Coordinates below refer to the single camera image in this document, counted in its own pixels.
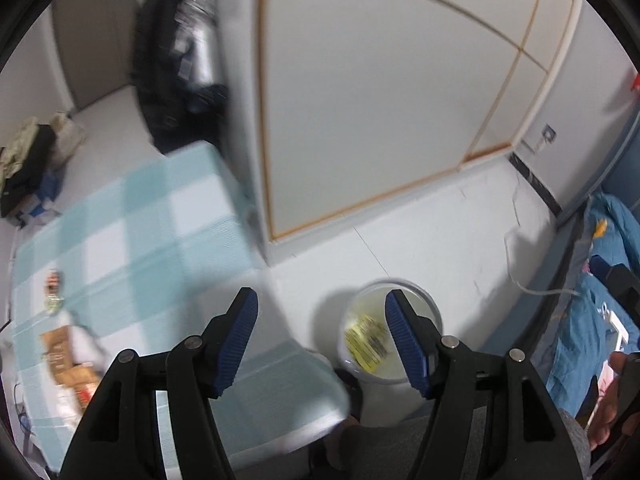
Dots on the orange snack packet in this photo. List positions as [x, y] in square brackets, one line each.
[80, 382]

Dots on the grey door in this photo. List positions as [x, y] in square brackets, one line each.
[95, 35]

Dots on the white plastic wrapper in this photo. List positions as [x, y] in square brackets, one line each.
[82, 335]

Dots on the tan snack packet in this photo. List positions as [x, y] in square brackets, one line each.
[57, 349]

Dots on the round white trash bin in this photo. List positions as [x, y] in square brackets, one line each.
[365, 300]

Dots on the pale green cloth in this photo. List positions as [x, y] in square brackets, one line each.
[20, 145]

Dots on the yellow snack wrapper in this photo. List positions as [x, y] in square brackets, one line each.
[365, 342]

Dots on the blue floral quilt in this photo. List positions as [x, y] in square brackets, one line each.
[575, 360]

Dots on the white bag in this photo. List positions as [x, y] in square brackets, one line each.
[67, 135]

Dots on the white wardrobe with wood trim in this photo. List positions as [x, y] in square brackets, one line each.
[375, 85]

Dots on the table with checkered tablecloth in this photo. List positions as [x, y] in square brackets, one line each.
[150, 230]

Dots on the person's right hand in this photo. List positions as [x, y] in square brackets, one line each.
[605, 410]

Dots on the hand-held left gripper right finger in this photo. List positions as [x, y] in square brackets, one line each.
[407, 345]

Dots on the black bag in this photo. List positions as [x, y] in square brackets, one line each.
[27, 175]

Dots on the black hanging jacket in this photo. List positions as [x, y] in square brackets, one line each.
[155, 85]

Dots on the wall socket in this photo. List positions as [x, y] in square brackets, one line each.
[549, 133]

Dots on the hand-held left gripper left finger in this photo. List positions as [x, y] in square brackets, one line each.
[235, 345]

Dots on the small colourful wrapper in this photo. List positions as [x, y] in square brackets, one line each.
[53, 287]

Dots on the grey hanging garment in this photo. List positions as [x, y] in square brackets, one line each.
[200, 45]

